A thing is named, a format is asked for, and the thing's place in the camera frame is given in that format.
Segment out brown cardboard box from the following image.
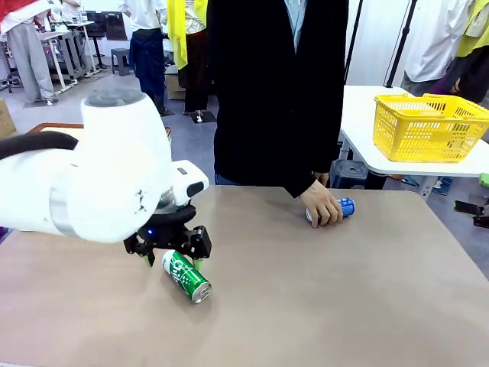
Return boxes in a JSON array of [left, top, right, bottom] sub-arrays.
[[0, 98, 17, 138], [164, 73, 187, 102]]

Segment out grey standing desk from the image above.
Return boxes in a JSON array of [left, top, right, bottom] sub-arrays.
[[36, 21, 97, 95]]

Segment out black tripod pole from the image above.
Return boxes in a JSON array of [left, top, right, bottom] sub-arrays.
[[384, 0, 419, 89], [343, 0, 364, 86]]

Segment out bystander yellow vest black trousers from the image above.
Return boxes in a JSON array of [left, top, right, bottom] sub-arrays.
[[167, 0, 210, 115]]

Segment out grey plastic stool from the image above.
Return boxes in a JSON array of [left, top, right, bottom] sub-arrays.
[[330, 159, 370, 189]]

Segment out bystander in grey trousers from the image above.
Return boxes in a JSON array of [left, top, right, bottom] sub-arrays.
[[0, 0, 57, 106]]

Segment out bystander yellow vest dark clothes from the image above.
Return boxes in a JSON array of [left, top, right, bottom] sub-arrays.
[[431, 0, 489, 145]]

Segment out person in black jacket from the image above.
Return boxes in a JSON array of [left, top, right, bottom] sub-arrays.
[[206, 0, 351, 200]]

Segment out white side table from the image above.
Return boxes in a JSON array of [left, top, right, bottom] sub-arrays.
[[338, 84, 489, 198]]

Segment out person's left forearm black sleeve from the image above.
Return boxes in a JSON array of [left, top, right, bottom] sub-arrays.
[[284, 145, 338, 200]]

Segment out person's left hand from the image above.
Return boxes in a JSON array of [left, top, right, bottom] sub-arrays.
[[299, 179, 345, 229]]

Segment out bystander white shirt navy trousers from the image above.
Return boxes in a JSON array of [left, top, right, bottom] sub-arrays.
[[117, 0, 170, 116]]

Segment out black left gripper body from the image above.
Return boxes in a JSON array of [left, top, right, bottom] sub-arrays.
[[122, 204, 212, 259]]

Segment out yellow plastic shopping basket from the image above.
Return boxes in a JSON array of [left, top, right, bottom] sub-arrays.
[[373, 93, 489, 164]]

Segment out cream shopping basket brown handles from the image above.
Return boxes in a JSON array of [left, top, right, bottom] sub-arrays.
[[23, 122, 172, 138]]

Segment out blue drink can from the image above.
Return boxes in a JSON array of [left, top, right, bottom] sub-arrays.
[[305, 196, 357, 229]]

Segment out black cable sleeve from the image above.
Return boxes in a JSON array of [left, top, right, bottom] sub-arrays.
[[0, 131, 79, 161]]

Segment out small grey step stool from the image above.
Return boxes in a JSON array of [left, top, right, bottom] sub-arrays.
[[110, 47, 134, 76]]

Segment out bystander in white shirt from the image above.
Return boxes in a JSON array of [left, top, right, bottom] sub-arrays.
[[400, 0, 474, 97]]

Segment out green drink can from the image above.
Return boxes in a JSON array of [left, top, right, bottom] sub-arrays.
[[162, 248, 213, 305]]

